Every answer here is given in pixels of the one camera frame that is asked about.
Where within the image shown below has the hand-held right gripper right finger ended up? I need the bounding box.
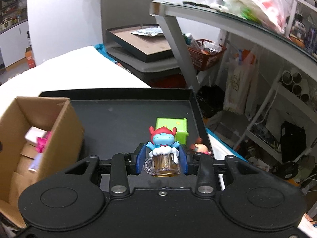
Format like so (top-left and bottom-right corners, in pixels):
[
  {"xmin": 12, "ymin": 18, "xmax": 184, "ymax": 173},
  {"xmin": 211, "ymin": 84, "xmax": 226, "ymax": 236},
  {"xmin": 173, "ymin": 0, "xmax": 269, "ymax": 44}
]
[{"xmin": 178, "ymin": 145, "xmax": 251, "ymax": 194}]

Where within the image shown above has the black bag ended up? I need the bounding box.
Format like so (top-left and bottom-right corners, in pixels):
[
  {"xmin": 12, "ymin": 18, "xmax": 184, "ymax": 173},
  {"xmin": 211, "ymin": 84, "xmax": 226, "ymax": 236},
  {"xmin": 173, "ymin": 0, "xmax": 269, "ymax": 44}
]
[{"xmin": 198, "ymin": 85, "xmax": 225, "ymax": 119}]

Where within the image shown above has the black framed board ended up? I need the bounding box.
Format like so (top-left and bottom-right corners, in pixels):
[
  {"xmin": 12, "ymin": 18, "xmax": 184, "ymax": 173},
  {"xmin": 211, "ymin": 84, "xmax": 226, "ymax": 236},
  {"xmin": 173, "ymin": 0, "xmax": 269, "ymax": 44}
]
[{"xmin": 105, "ymin": 24, "xmax": 175, "ymax": 63}]

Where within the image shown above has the small purple box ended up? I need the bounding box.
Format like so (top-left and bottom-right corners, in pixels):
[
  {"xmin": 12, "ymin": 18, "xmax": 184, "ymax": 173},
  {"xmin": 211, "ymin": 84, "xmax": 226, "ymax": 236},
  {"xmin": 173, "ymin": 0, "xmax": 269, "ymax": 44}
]
[{"xmin": 28, "ymin": 152, "xmax": 44, "ymax": 173}]

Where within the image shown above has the panda figurine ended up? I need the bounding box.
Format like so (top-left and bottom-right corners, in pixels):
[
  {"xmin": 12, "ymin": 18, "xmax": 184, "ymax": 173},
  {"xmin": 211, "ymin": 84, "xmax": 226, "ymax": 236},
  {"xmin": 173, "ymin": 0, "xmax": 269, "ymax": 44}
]
[{"xmin": 289, "ymin": 20, "xmax": 308, "ymax": 47}]

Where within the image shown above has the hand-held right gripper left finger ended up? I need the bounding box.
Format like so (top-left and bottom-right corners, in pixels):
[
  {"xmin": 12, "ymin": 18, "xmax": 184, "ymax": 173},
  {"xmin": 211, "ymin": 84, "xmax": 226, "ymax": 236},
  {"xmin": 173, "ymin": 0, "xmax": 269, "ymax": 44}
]
[{"xmin": 66, "ymin": 143, "xmax": 147, "ymax": 196}]

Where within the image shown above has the black shallow tray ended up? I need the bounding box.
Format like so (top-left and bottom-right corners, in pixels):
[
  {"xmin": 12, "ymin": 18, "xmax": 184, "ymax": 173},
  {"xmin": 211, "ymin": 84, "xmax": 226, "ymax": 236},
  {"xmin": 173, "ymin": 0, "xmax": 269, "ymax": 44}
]
[{"xmin": 38, "ymin": 88, "xmax": 226, "ymax": 192}]

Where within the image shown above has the white wire rack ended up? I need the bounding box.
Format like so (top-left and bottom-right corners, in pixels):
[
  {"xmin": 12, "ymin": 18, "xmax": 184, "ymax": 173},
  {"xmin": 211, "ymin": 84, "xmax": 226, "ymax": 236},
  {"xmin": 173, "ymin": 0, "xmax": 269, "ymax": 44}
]
[{"xmin": 232, "ymin": 69, "xmax": 317, "ymax": 165}]

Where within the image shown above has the orange cardboard carton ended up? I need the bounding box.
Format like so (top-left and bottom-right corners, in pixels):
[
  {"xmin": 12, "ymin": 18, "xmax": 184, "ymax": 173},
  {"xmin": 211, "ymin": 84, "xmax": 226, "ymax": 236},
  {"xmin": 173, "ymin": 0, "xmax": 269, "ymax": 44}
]
[{"xmin": 24, "ymin": 46, "xmax": 36, "ymax": 68}]

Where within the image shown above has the cardboard box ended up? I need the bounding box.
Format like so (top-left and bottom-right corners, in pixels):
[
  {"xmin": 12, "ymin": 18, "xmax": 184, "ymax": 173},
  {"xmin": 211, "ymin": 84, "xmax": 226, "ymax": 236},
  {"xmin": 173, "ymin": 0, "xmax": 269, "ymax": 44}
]
[{"xmin": 0, "ymin": 97, "xmax": 85, "ymax": 229}]

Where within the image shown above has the silver mailer package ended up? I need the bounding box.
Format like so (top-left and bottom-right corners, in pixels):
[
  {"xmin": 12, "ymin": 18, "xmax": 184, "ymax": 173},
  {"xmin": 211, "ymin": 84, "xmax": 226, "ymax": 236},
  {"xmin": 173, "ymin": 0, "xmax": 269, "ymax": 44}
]
[{"xmin": 131, "ymin": 26, "xmax": 164, "ymax": 37}]

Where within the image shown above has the small red-hat figurine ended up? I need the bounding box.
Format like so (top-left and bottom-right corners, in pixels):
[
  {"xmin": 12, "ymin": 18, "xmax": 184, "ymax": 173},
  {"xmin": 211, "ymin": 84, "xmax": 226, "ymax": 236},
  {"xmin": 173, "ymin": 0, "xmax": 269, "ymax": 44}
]
[{"xmin": 189, "ymin": 137, "xmax": 211, "ymax": 155}]

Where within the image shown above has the green cube box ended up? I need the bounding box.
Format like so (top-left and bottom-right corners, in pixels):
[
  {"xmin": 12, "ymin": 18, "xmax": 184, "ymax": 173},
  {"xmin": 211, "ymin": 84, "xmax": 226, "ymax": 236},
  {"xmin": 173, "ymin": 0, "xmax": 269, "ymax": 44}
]
[{"xmin": 155, "ymin": 117, "xmax": 188, "ymax": 145}]

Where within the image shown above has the small white box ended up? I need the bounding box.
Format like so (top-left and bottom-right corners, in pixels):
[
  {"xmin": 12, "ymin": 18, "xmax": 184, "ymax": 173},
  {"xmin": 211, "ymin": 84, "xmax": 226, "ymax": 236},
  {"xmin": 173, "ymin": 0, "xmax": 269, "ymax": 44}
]
[{"xmin": 24, "ymin": 126, "xmax": 49, "ymax": 143}]

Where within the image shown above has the clear plastic bags pile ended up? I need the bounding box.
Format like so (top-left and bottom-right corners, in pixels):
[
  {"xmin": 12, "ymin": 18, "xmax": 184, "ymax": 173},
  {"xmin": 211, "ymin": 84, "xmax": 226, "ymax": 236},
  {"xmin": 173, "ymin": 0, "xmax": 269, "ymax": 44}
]
[{"xmin": 183, "ymin": 0, "xmax": 292, "ymax": 34}]

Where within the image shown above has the bundle of cardboard tubes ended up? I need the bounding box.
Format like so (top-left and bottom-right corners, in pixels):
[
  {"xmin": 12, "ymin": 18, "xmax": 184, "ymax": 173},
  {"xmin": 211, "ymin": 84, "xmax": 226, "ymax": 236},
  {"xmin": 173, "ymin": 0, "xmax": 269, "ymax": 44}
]
[{"xmin": 279, "ymin": 70, "xmax": 313, "ymax": 103}]

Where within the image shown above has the hanging printed plastic bag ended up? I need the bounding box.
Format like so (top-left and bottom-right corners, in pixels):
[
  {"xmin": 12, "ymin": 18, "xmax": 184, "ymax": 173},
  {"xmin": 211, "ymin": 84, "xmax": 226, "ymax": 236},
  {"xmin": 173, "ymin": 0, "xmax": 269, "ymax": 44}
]
[{"xmin": 223, "ymin": 48, "xmax": 260, "ymax": 116}]

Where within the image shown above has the blue hippo beer mug figurine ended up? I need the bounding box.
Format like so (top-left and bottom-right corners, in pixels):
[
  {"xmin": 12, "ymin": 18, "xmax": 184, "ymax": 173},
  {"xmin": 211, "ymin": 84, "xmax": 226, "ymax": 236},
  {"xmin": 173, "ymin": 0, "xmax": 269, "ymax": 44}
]
[{"xmin": 144, "ymin": 126, "xmax": 181, "ymax": 178}]

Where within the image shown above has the brown plastic basket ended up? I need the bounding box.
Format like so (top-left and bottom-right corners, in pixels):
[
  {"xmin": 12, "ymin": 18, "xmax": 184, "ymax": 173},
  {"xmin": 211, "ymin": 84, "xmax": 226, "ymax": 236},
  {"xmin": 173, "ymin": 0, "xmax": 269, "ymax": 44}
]
[{"xmin": 187, "ymin": 39, "xmax": 227, "ymax": 71}]

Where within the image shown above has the shelf of bottles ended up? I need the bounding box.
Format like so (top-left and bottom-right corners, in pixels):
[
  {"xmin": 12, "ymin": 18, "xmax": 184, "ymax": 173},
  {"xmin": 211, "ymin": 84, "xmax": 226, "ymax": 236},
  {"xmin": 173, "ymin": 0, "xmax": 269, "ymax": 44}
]
[{"xmin": 0, "ymin": 0, "xmax": 28, "ymax": 33}]

